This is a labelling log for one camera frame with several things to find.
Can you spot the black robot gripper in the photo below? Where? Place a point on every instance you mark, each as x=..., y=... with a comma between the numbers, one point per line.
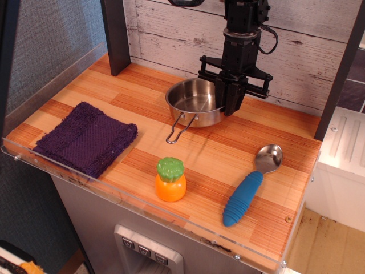
x=235, y=73

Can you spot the silver pot with wire handle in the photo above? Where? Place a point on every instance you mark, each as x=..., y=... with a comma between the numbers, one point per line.
x=192, y=104

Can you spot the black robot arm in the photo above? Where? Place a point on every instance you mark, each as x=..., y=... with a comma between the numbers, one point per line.
x=246, y=18

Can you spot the orange toy carrot green top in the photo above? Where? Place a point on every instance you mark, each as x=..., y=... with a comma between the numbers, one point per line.
x=170, y=182

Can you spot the white toy sink unit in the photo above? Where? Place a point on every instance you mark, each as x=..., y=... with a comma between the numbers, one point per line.
x=336, y=187

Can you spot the purple knitted cloth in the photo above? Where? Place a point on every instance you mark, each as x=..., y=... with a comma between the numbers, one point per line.
x=87, y=140

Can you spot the clear acrylic table guard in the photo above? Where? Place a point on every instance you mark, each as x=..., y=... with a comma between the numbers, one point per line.
x=214, y=159

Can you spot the grey toy fridge cabinet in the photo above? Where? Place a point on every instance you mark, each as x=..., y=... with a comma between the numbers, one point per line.
x=94, y=218

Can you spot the silver dispenser panel with buttons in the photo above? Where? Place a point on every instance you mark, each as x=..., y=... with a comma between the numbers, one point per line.
x=140, y=254

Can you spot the yellow object bottom left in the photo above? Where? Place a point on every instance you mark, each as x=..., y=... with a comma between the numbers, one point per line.
x=31, y=268

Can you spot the spoon with blue handle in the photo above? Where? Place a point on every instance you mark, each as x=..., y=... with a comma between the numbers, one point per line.
x=268, y=159

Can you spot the dark right shelf post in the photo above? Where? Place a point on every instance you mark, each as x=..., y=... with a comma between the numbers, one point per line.
x=341, y=75

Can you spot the dark shelf post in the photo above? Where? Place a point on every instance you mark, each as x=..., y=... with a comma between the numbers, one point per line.
x=115, y=28
x=341, y=75

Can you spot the dark left shelf post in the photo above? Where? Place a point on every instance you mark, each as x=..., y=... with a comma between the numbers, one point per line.
x=115, y=28

